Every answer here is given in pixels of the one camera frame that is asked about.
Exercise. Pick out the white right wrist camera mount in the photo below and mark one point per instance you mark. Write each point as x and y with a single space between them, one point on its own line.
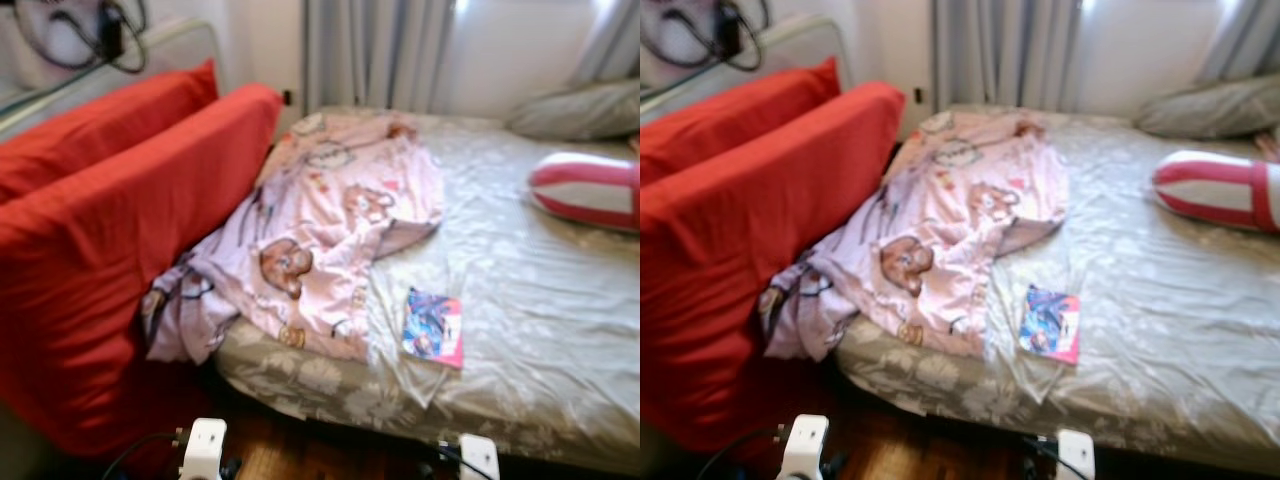
1076 455
480 458

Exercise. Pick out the red white striped star bolster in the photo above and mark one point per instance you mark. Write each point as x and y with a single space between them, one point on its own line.
1210 190
590 192

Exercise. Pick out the grey pleated curtain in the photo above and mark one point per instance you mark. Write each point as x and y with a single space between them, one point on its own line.
380 55
1010 55

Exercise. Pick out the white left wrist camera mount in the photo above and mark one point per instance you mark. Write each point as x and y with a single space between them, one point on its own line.
205 450
805 445

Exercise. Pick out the slim red cushion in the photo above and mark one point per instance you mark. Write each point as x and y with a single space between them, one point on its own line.
730 115
100 125

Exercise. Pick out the pink blue comic book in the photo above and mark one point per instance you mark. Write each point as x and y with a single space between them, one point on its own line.
432 325
1050 323

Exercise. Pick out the bed with grey floral sheet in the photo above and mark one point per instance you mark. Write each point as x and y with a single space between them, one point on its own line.
530 300
1160 300

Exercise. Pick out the grey floral pillow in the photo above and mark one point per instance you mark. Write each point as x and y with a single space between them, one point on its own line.
1215 110
580 112

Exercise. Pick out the pale grey leaning mattress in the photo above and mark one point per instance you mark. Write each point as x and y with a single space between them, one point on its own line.
800 45
170 50

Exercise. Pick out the large red cushion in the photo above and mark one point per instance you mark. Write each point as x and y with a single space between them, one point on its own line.
110 260
740 250

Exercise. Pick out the pink cartoon bear blanket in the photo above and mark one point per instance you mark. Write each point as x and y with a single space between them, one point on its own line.
330 220
950 220

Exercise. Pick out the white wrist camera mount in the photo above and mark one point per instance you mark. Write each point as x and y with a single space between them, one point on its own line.
205 450
1076 455
805 445
480 458

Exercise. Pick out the grey tied-back curtain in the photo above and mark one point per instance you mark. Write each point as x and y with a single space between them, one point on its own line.
615 50
1245 45

